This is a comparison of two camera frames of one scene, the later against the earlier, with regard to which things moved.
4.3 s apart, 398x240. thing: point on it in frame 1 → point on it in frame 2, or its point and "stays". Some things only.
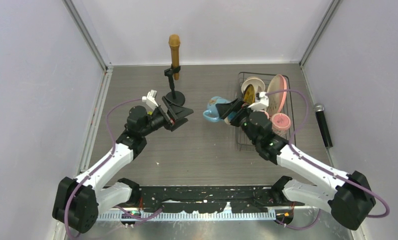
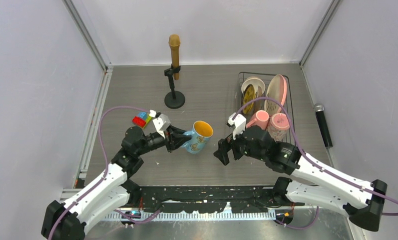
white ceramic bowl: [258, 85] stays
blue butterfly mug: [211, 113] → [200, 135]
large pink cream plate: [276, 101] stays
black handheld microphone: [318, 108] stays
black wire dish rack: [269, 93] stays
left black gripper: [175, 112] → [173, 144]
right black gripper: [224, 109] → [224, 145]
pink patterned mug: [280, 122] stays
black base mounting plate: [199, 199] stays
